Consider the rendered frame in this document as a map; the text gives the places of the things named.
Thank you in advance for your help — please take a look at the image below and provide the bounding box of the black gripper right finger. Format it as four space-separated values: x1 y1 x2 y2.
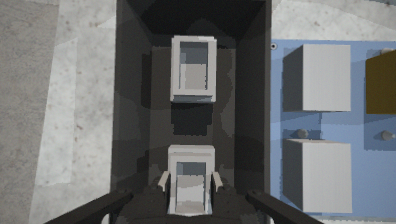
209 172 324 224

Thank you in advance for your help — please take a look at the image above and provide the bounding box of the yellow rectangular block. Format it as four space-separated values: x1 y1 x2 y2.
366 49 396 115

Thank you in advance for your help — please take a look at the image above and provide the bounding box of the grey open-top rectangular box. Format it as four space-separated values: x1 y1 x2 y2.
170 35 217 103
167 145 215 216

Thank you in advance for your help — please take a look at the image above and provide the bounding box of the grey rectangular block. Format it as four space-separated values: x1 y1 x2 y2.
283 138 352 213
283 44 351 113

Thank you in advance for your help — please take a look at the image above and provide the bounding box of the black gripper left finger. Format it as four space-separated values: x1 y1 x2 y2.
44 171 171 224

